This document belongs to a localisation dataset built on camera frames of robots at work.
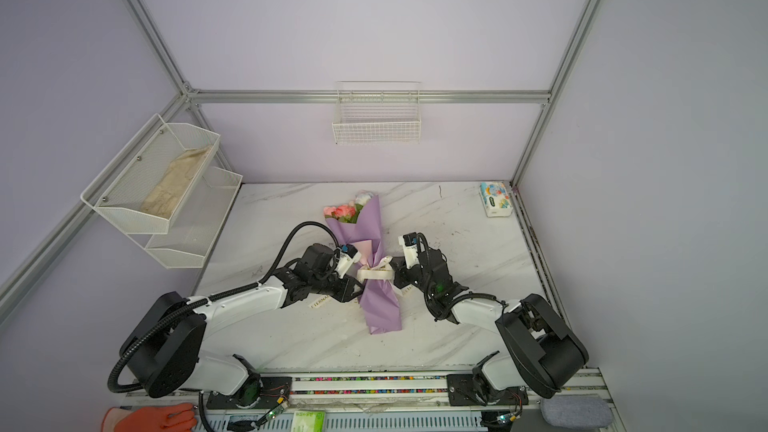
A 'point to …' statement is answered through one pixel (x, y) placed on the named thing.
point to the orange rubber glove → (174, 417)
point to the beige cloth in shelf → (163, 196)
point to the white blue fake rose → (363, 197)
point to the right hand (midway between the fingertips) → (388, 260)
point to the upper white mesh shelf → (143, 191)
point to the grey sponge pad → (578, 411)
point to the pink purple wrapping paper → (364, 237)
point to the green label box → (308, 421)
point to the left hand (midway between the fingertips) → (360, 291)
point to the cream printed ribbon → (380, 269)
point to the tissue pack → (496, 199)
